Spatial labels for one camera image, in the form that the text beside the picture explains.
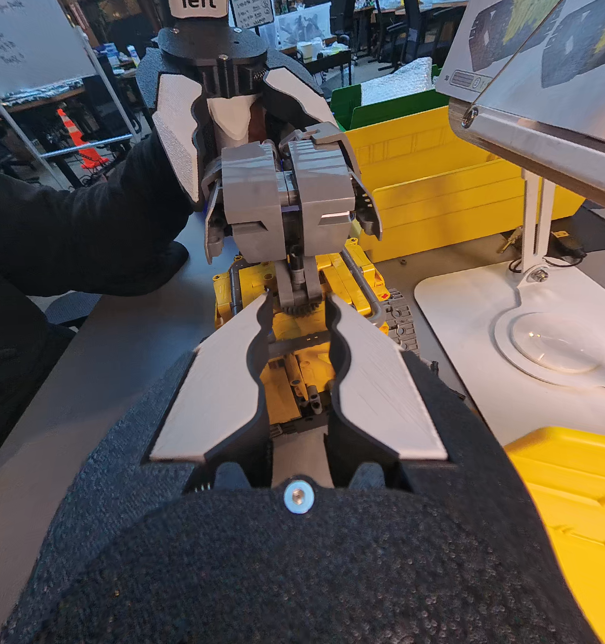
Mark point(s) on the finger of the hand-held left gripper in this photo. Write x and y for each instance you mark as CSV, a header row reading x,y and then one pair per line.
x,y
177,121
302,96

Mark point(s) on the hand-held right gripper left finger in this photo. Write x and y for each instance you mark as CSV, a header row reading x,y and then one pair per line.
x,y
207,403

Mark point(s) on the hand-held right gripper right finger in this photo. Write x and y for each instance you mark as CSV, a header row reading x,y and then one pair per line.
x,y
388,403

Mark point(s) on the yellow grey brick robot model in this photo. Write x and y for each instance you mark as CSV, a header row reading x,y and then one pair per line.
x,y
282,191

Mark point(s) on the instruction booklet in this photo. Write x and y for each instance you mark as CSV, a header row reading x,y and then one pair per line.
x,y
513,96

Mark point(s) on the grey desk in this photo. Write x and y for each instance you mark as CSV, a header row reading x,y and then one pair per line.
x,y
101,352

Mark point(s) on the cluttered background table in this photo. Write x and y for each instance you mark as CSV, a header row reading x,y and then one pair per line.
x,y
307,45

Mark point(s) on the paper sign on stand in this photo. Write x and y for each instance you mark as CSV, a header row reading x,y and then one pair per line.
x,y
252,12

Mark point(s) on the green plastic bin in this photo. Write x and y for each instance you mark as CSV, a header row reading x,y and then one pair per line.
x,y
383,113

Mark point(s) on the white book stand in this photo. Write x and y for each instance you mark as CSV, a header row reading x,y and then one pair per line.
x,y
463,342

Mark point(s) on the clear plastic bag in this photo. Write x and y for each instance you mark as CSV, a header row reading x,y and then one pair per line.
x,y
398,81

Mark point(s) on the orange traffic cone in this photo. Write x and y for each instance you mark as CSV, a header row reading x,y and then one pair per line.
x,y
78,141

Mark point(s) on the whiteboard on stand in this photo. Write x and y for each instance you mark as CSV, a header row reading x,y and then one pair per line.
x,y
31,45

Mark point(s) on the yellow plastic bin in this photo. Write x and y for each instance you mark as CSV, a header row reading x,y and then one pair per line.
x,y
453,216
574,523

